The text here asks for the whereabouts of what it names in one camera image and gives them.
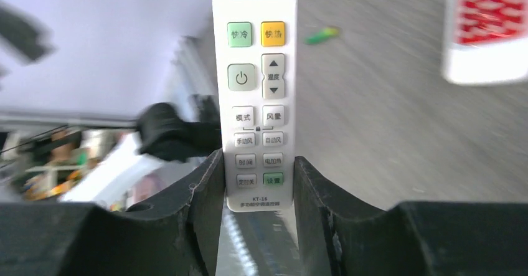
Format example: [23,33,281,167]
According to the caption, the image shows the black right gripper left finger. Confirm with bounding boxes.
[1,150,225,275]

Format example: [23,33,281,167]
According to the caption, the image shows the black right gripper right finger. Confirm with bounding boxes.
[294,156,527,276]

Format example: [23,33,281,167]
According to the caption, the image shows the green battery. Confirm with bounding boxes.
[304,27,341,45]

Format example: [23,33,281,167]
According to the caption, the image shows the slim white remote control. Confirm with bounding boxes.
[212,0,298,212]

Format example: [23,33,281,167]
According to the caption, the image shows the white remote with red keypad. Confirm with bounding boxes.
[442,0,527,86]

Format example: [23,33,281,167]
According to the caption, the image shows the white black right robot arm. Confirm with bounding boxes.
[1,103,527,275]

